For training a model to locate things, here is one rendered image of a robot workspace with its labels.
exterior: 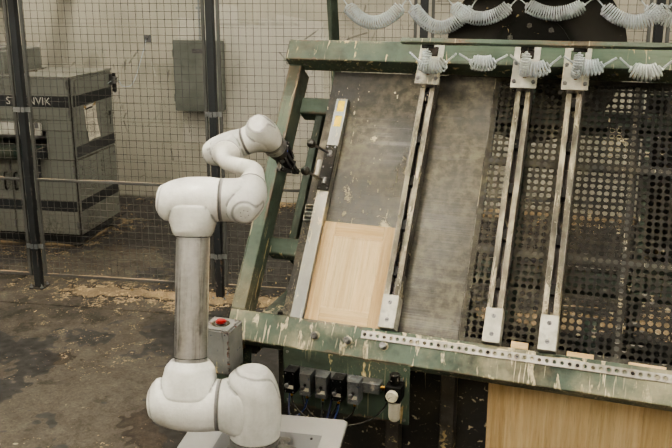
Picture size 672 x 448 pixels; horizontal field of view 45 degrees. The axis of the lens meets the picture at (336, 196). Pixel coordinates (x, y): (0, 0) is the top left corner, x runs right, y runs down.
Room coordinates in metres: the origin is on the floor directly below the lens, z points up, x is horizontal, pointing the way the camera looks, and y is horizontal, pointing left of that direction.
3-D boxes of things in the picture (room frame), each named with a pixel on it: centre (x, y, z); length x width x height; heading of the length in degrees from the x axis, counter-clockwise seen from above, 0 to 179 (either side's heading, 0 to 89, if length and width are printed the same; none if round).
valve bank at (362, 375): (2.70, -0.01, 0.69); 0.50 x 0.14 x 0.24; 70
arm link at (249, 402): (2.21, 0.26, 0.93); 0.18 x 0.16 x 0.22; 89
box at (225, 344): (2.78, 0.43, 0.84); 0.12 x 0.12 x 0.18; 70
